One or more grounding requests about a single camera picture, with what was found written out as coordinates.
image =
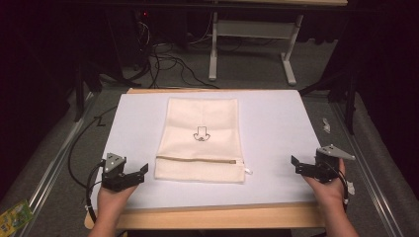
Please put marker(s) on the metal floor rail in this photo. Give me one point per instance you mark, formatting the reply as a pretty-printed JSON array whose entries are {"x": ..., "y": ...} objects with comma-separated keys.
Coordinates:
[
  {"x": 365, "y": 164},
  {"x": 52, "y": 168}
]

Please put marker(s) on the black metal stand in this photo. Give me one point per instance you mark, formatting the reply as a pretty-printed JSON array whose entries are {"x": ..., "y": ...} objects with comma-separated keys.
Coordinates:
[
  {"x": 80, "y": 92},
  {"x": 351, "y": 98}
]

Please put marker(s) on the clear plastic scrap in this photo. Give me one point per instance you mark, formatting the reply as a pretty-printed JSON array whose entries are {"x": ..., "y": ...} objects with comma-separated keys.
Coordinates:
[{"x": 326, "y": 125}]

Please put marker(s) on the cream zippered cloth pouch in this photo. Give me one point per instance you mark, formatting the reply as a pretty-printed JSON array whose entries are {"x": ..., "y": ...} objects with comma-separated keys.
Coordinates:
[{"x": 201, "y": 144}]

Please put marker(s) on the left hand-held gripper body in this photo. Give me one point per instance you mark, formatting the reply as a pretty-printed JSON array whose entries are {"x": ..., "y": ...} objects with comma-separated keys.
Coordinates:
[{"x": 113, "y": 179}]

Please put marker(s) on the white table mat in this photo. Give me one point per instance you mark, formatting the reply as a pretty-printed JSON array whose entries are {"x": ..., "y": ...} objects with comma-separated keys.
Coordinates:
[{"x": 276, "y": 131}]

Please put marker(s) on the person's right hand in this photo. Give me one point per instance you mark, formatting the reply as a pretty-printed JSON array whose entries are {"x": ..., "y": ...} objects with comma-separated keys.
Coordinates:
[{"x": 329, "y": 194}]

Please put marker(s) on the white desk frame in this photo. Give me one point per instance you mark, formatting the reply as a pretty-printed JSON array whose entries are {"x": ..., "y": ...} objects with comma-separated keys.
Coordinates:
[{"x": 253, "y": 29}]

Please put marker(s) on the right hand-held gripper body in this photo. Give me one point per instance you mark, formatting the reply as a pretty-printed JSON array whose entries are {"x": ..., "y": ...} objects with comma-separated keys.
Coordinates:
[{"x": 326, "y": 169}]

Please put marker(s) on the green printed packet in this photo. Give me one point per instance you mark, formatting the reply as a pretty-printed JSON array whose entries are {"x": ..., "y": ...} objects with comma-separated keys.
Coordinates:
[{"x": 15, "y": 218}]

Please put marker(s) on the person's left hand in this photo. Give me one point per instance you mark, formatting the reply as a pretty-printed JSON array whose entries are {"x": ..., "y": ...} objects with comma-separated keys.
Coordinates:
[{"x": 112, "y": 202}]

